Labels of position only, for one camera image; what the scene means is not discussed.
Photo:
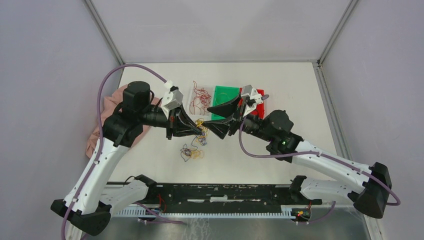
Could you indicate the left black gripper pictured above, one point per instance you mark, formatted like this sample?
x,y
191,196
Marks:
x,y
177,118

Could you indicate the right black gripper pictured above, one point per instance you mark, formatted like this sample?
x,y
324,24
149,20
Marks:
x,y
229,110

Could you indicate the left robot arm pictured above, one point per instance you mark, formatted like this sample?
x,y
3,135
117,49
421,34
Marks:
x,y
86,207

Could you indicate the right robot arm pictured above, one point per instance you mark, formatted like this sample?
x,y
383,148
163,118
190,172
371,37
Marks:
x,y
366,187

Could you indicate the green plastic bin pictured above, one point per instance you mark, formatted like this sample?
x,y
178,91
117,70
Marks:
x,y
223,94

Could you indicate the clear plastic bin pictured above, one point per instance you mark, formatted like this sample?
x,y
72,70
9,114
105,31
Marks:
x,y
199,99

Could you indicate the red plastic bin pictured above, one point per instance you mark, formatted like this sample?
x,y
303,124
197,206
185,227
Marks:
x,y
260,109

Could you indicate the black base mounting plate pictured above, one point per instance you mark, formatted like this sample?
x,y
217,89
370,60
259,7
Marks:
x,y
202,198

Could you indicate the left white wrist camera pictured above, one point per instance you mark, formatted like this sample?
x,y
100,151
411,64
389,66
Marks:
x,y
172,99

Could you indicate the white slotted cable duct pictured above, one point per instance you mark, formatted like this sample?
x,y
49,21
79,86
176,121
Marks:
x,y
136,211

